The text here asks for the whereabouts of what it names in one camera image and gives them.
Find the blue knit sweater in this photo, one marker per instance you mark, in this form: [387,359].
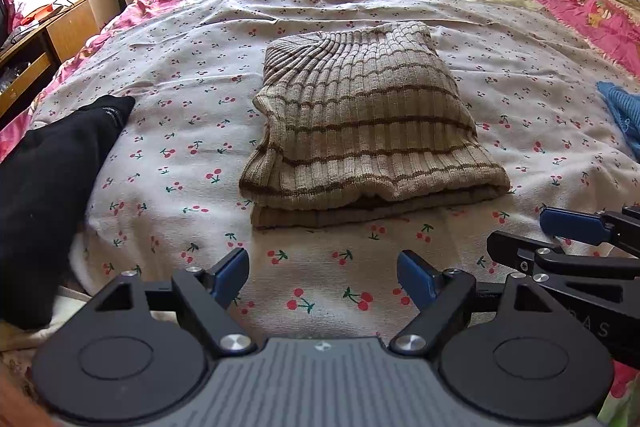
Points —
[625,109]

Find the wooden side cabinet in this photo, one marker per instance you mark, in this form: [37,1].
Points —
[28,66]

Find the beige striped knit sweater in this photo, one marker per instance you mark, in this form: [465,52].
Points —
[362,125]

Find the black garment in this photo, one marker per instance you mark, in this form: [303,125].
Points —
[46,182]

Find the cherry print bed sheet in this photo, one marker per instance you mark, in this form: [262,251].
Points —
[334,281]

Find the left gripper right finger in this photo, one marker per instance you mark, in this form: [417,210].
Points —
[443,299]

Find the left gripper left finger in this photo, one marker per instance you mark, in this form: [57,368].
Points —
[203,298]

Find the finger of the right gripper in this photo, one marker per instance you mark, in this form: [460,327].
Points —
[530,257]
[617,228]

